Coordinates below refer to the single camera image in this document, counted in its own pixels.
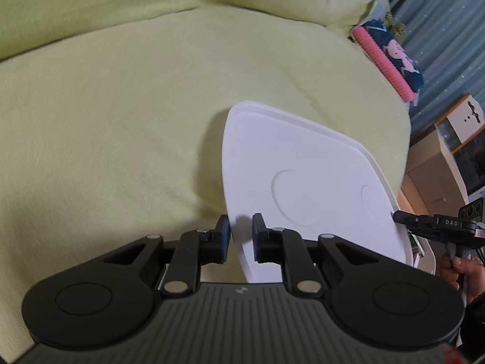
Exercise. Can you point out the white plastic storage bin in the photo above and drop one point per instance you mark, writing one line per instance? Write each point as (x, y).
(426, 261)

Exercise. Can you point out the person's right hand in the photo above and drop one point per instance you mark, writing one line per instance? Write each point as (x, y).
(466, 273)

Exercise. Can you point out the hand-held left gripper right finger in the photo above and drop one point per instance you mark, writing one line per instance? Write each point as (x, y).
(259, 242)

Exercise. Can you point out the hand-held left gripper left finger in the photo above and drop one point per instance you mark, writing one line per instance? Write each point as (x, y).
(222, 240)

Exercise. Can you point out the blue-grey curtain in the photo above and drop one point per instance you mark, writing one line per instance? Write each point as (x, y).
(447, 26)

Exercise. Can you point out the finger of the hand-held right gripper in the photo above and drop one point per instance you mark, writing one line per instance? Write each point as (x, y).
(411, 222)

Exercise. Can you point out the pink ribbed towel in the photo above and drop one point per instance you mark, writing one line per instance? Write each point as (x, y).
(379, 58)

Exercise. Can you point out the white panel with black cutouts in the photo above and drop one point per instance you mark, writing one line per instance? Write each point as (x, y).
(470, 115)

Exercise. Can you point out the olive patterned cloth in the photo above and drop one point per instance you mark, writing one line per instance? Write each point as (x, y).
(396, 28)

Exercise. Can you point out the white plastic lid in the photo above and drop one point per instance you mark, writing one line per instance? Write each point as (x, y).
(303, 151)

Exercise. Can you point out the dark blue cartoon towel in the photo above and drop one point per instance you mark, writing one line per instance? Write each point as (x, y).
(411, 72)

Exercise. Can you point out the beige cabinet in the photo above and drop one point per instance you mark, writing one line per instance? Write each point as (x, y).
(428, 167)

